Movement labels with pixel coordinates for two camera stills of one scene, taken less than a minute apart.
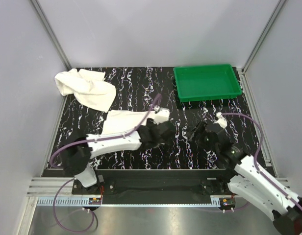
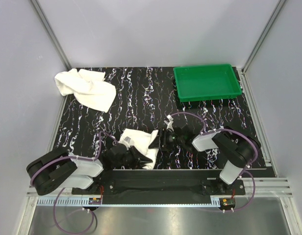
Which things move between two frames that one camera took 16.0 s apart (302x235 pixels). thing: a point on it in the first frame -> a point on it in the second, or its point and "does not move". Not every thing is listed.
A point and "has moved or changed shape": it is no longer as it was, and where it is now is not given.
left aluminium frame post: x=50 y=33 does not move
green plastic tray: x=206 y=82 does not move
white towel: x=118 y=121 has moved or changed shape
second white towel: x=88 y=87 does not move
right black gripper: x=201 y=130 -> x=163 y=138
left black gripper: x=166 y=129 -> x=133 y=156
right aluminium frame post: x=261 y=37 does not move
